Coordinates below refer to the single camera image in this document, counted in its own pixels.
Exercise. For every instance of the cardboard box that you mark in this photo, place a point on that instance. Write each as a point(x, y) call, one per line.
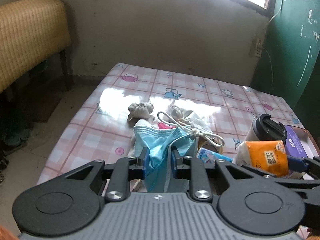
point(307, 141)

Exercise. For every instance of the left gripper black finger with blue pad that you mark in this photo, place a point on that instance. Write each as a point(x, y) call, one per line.
point(192, 169)
point(122, 173)

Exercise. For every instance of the green door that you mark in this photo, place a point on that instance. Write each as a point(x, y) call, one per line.
point(289, 65)

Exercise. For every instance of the wall power socket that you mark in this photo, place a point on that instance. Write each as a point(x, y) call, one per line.
point(258, 48)

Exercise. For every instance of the blue surgical face mask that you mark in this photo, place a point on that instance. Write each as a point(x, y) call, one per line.
point(159, 176)

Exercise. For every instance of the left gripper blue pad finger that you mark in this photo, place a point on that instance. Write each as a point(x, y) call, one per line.
point(301, 164)

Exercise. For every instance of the pink small sock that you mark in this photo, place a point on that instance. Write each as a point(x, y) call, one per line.
point(162, 125)

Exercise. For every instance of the blue white tissue packet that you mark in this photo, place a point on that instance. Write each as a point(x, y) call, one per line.
point(208, 156)

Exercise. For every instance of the pink checkered tablecloth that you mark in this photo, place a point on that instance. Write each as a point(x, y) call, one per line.
point(99, 130)

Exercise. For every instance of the orange tissue pack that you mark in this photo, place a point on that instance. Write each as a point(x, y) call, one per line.
point(269, 156)

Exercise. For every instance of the white drawstring cloth bag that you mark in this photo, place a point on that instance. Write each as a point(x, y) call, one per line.
point(189, 122)

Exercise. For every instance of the black lidded travel cup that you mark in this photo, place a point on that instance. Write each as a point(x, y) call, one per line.
point(263, 128)

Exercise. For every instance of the purple wipes pack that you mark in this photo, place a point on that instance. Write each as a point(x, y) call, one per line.
point(293, 145)

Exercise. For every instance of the yellow tape roll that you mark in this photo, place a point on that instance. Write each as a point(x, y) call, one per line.
point(205, 144)

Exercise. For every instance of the woven rattan bench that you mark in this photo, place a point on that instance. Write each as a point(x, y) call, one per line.
point(31, 31)

